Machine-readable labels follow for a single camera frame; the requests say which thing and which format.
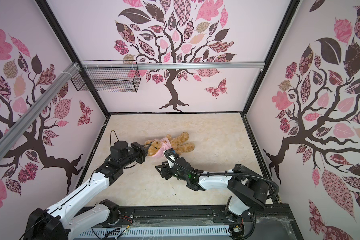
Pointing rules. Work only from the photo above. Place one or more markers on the white slotted cable duct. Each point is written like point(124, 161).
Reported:
point(155, 233)

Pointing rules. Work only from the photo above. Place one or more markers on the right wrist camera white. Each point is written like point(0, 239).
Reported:
point(171, 156)

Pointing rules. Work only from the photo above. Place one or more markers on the pink knitted bear sweater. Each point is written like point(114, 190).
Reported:
point(160, 146)

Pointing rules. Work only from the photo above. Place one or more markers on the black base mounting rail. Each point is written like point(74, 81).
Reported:
point(215, 214)

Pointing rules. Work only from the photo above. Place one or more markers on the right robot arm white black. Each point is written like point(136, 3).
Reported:
point(249, 190)

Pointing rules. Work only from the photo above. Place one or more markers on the black wire basket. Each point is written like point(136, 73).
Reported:
point(108, 76)

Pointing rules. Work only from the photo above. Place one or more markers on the brown teddy bear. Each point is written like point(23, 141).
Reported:
point(179, 144)

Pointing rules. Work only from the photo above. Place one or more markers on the aluminium rail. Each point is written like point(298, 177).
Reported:
point(161, 66)
point(18, 129)

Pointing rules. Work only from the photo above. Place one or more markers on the back aluminium rail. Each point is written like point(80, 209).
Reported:
point(161, 66)

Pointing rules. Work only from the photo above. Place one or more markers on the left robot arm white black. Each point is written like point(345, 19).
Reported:
point(62, 220)

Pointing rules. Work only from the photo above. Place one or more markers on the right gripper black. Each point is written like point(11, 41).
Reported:
point(167, 170)

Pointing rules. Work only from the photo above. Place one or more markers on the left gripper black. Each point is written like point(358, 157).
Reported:
point(141, 153)

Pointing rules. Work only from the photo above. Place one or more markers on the left aluminium rail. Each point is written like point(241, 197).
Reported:
point(18, 129)

